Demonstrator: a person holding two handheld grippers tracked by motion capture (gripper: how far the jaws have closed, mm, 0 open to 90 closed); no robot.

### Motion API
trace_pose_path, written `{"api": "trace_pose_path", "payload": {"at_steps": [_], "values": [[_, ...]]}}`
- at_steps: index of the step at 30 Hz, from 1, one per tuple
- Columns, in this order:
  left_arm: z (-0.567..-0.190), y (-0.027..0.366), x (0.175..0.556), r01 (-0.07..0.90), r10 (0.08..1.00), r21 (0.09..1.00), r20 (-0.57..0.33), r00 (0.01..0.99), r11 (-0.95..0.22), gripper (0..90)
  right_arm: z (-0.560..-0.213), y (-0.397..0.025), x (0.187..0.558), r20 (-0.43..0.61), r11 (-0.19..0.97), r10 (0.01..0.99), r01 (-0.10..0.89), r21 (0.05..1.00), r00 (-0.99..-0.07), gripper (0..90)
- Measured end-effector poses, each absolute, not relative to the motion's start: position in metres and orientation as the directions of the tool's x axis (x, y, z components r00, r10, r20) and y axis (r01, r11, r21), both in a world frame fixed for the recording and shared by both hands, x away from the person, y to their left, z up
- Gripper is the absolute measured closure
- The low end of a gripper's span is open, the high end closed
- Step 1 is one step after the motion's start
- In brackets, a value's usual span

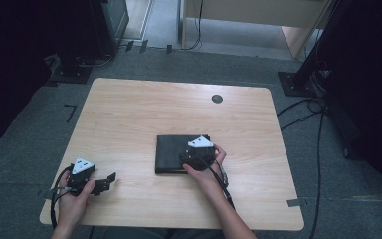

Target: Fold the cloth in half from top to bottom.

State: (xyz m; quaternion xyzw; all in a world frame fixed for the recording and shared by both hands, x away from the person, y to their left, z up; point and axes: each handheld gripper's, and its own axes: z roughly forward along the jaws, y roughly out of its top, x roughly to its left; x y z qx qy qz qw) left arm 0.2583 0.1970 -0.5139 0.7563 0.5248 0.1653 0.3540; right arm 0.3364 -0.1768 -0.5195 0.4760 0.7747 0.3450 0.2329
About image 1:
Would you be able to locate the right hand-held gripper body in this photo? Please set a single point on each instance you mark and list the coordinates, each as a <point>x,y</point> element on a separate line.
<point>199,156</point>

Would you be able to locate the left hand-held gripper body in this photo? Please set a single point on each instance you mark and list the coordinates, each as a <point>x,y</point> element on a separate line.
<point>79,177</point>

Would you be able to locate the dark grey cloth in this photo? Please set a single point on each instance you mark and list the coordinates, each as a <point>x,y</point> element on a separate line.
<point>169,154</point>

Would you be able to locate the person's right hand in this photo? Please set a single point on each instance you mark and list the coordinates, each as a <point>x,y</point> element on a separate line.
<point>209,176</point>

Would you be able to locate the person's left hand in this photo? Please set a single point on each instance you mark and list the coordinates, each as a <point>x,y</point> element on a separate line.
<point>71,205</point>

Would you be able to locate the black round table grommet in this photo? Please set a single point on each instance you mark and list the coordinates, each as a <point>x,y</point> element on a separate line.
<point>217,98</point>

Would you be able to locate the grey tape piece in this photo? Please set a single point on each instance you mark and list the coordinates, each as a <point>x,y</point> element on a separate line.
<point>293,202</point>

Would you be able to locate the black floor tape strip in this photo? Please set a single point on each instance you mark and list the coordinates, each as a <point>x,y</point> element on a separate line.
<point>143,46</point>
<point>129,46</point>
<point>169,49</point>

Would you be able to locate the dark curtain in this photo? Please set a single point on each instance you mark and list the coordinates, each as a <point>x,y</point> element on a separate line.
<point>364,83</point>
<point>10,66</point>

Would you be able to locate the black cabinet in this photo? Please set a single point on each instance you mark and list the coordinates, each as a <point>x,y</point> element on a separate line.
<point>107,26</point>

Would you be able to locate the light wooden cabinet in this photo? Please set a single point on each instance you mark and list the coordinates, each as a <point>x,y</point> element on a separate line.
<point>255,13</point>

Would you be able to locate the black stand base plate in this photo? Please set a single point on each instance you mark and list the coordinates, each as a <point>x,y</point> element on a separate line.
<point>71,73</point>
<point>293,84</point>

